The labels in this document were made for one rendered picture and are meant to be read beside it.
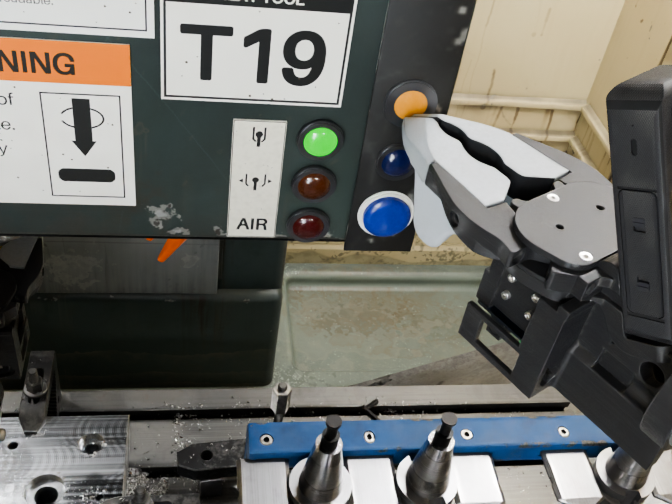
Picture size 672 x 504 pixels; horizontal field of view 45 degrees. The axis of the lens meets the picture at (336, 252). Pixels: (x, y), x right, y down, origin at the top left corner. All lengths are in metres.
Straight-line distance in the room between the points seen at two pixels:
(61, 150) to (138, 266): 0.94
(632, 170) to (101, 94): 0.27
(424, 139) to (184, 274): 1.02
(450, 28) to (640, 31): 1.25
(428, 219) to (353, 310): 1.47
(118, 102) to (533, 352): 0.25
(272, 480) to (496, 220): 0.52
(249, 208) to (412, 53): 0.14
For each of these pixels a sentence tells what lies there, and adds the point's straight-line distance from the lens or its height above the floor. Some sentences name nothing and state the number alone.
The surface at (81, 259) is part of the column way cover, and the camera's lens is 1.41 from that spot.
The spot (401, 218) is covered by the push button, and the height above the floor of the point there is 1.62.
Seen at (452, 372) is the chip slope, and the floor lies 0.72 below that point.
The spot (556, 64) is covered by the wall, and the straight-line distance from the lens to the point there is 1.76.
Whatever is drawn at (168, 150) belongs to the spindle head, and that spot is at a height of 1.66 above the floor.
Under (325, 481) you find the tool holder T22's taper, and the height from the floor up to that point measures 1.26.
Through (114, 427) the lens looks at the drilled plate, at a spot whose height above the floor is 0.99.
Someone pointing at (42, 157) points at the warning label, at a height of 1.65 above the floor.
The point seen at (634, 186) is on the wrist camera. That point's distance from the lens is 0.35.
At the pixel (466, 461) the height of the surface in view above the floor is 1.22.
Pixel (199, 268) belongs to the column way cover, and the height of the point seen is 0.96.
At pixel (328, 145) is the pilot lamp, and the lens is 0.47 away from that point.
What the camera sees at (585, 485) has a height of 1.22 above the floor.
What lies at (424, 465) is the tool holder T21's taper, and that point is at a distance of 0.82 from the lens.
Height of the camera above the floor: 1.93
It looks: 41 degrees down
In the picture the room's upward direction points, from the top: 10 degrees clockwise
